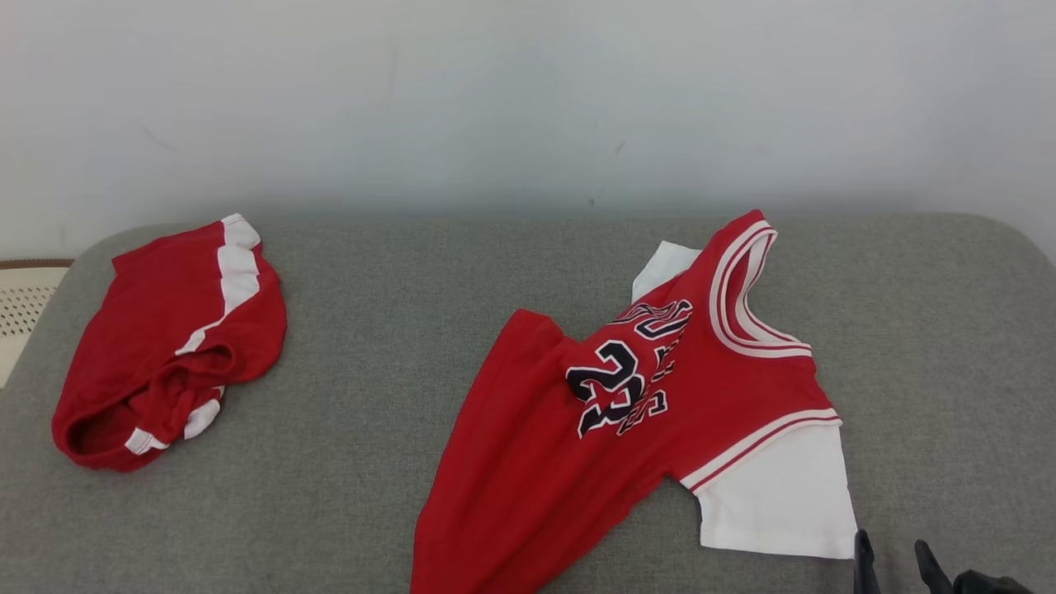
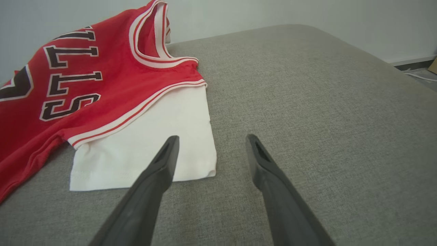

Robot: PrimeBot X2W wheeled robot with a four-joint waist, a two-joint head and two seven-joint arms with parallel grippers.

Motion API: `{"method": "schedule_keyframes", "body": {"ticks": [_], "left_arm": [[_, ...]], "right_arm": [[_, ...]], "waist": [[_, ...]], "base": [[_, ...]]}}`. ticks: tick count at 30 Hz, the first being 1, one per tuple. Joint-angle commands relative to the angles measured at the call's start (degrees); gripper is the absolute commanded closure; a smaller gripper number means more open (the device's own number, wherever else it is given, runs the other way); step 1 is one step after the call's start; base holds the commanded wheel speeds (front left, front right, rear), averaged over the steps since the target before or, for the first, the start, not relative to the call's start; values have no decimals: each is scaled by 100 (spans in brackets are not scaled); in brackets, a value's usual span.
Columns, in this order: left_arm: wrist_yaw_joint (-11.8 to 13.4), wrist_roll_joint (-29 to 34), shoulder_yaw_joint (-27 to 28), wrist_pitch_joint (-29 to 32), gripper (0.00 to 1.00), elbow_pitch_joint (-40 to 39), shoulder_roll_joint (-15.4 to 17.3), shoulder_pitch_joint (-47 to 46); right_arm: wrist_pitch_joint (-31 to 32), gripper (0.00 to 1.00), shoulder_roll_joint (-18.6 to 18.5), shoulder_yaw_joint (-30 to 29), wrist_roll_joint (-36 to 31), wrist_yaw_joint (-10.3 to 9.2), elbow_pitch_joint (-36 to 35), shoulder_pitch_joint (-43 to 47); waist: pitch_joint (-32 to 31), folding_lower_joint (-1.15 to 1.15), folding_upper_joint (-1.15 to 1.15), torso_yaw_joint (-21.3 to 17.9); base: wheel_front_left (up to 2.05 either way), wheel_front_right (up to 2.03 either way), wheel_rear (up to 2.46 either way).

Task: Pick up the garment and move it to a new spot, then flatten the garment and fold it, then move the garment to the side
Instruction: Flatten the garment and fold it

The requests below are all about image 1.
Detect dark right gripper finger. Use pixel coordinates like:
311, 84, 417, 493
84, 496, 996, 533
914, 540, 956, 594
854, 530, 880, 594

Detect cream perforated laundry basket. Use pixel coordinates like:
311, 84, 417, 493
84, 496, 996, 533
0, 259, 75, 389

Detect red shorts with white stripe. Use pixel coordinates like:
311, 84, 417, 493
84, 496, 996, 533
51, 214, 289, 473

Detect red basketball jersey white sleeves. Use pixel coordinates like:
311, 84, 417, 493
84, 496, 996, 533
410, 210, 859, 594

